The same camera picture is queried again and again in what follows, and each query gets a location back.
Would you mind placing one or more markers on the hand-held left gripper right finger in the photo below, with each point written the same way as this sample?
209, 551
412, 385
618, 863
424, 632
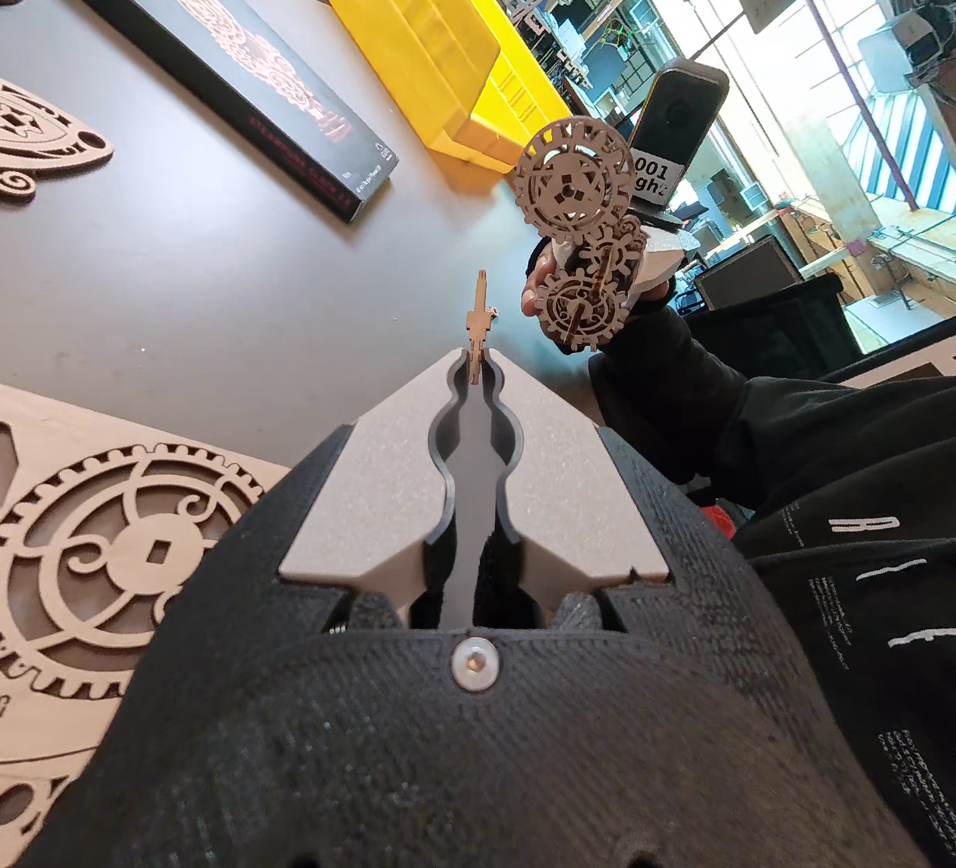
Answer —
582, 509

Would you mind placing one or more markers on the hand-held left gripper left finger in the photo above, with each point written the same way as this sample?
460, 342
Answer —
366, 509

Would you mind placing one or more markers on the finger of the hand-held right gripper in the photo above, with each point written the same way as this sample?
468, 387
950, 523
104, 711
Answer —
665, 256

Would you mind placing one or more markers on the wooden gear assembly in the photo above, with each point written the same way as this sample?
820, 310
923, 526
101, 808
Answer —
565, 177

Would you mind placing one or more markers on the small wooden axle pin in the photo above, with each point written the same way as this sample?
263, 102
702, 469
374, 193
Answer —
476, 323

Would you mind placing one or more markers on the wooden puzzle sheet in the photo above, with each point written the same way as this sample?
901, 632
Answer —
75, 420

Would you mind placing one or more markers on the ornate wooden bracket piece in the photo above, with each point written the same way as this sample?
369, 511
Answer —
52, 162

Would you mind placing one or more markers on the person's right hand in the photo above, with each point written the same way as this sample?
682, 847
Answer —
538, 286

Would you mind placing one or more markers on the dark computer monitor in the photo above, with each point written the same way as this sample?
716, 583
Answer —
769, 315

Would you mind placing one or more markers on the white ceiling projector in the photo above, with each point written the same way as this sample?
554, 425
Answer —
896, 50

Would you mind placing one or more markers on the black framed marker board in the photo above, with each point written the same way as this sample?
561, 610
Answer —
911, 368

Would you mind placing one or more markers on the yellow plastic bin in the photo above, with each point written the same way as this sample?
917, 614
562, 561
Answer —
403, 9

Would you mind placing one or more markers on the person's black hoodie torso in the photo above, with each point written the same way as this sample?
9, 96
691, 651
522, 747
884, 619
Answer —
859, 621

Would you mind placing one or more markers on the black puzzle box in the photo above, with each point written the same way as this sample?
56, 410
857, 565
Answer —
224, 62

